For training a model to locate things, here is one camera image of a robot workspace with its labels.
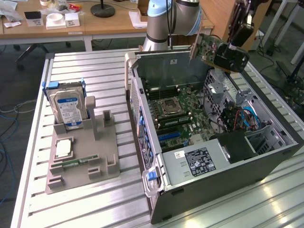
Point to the black lamp base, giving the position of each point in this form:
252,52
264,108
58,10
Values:
102,10

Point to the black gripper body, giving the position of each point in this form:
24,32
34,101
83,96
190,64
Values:
259,4

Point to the blue case latch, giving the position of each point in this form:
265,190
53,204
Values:
150,177

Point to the silver disk bay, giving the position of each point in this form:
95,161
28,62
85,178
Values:
266,140

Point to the white box with label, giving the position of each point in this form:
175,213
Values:
72,20

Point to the black chair base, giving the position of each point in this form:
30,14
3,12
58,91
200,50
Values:
30,53

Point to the silver chipset heatsink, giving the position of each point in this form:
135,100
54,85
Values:
197,139

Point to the hard disk blue carrier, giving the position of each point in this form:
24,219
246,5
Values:
67,107

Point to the green graphics card black fan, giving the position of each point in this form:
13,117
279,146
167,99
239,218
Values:
209,47

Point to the red packet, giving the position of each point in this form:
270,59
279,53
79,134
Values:
74,7

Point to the cardboard box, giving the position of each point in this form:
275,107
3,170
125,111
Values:
142,7

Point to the black silver PC case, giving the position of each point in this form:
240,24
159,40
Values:
213,190

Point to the silver CPU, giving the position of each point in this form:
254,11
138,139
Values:
63,148

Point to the white paper stack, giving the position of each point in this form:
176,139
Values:
137,21

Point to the grey power supply unit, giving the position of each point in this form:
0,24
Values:
175,166

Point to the beige tape roll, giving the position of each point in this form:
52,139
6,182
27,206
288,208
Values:
44,2

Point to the clear plastic bag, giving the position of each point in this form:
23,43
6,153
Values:
8,10

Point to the metal CPU socket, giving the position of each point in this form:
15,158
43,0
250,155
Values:
170,107

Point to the dark RAM stick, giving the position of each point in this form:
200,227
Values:
175,120

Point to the grey parts rack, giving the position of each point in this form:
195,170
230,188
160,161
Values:
90,147

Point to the wooden desk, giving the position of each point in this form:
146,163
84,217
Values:
23,33

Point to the red white card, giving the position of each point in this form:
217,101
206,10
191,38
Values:
12,24

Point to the white flat box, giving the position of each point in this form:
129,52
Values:
55,26

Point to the white table leg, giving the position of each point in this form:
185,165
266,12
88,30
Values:
270,25

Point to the green RAM stick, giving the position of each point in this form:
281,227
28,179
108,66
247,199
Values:
71,162

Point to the white box black top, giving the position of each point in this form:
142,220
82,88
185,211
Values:
33,20

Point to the white tape roll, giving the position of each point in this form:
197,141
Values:
55,17

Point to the blue expansion slot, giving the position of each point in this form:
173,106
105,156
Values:
169,136

